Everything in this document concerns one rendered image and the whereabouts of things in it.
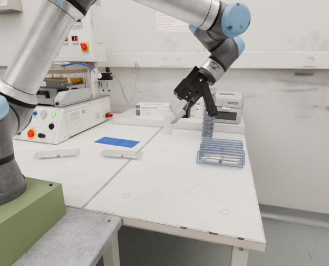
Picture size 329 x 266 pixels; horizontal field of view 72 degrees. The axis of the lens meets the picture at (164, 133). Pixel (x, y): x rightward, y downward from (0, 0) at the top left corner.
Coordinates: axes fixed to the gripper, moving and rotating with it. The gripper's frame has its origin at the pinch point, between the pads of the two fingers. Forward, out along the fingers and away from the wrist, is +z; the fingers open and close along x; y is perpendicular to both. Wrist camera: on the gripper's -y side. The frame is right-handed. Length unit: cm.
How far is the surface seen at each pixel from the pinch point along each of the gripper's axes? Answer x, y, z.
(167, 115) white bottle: -50, 6, -2
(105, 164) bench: -15.2, 10.1, 30.4
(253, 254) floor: -65, -91, 28
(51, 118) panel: -39, 50, 39
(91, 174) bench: -6.8, 10.8, 34.1
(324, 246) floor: -73, -127, -6
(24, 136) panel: -41, 56, 57
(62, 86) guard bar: -46, 60, 24
